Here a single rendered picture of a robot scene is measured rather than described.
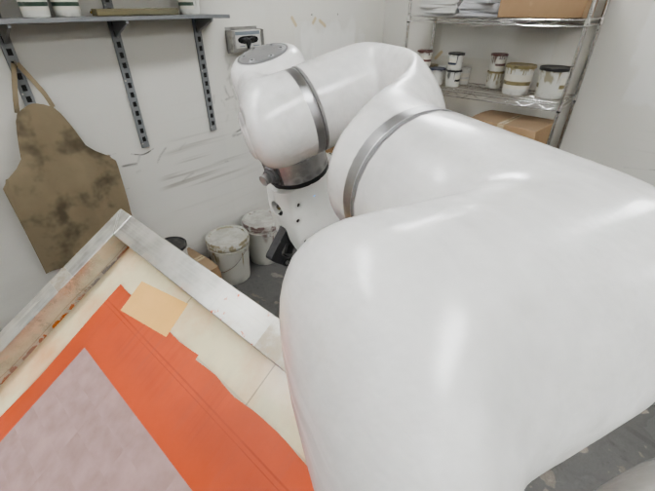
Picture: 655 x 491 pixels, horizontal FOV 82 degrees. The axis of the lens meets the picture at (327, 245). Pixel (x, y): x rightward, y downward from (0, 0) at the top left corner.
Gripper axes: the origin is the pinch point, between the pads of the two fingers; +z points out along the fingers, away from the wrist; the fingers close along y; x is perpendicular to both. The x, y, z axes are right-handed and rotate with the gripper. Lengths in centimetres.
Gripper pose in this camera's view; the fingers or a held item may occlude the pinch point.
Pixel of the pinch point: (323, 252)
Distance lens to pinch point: 56.1
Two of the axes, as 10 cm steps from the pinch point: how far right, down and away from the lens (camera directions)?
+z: 1.9, 6.9, 7.0
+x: -7.5, -3.6, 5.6
